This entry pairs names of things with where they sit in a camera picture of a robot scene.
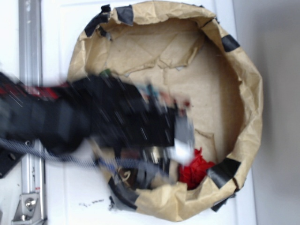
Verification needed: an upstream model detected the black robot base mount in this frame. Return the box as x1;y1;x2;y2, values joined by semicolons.
0;148;24;179

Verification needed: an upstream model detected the red crumpled cloth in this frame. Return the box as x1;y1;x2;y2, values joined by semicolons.
178;148;215;190

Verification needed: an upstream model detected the aluminium extrusion rail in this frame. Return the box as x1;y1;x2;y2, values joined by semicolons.
11;0;47;225

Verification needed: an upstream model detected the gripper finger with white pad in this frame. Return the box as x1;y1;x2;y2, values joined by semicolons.
167;139;194;164
175;116;195;145

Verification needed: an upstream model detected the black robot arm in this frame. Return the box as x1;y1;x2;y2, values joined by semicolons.
0;71;195;164

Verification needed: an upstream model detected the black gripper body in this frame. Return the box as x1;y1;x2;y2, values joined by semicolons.
89;76;175;148

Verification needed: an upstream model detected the brown paper bag basket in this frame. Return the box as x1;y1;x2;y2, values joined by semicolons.
67;1;263;222

